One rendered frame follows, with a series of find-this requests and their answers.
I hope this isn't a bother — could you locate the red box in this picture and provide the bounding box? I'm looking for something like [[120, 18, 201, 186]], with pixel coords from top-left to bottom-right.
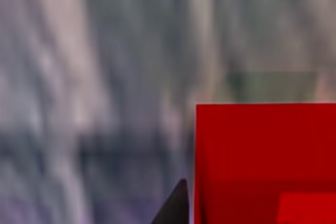
[[193, 103, 336, 224]]

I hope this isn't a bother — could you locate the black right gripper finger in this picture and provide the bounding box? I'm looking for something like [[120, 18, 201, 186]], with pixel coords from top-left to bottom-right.
[[151, 178, 190, 224]]

